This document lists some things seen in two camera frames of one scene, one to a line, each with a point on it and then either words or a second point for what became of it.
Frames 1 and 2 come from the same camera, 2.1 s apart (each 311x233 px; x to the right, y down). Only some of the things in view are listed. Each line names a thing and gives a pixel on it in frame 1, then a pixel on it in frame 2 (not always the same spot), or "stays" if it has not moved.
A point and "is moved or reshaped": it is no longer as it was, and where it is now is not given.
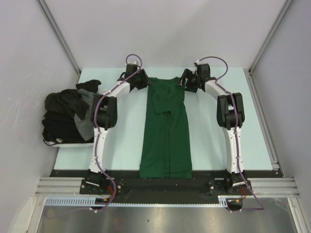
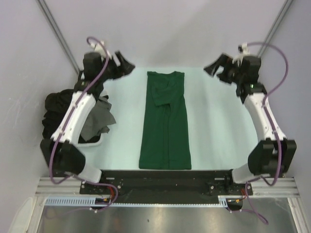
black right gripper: (188, 74) to (221, 60)
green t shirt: (166, 151) is moved or reshaped
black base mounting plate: (163, 183) stays
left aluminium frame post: (59, 35) stays
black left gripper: (146, 80) to (125, 66)
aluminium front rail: (274, 187) stays
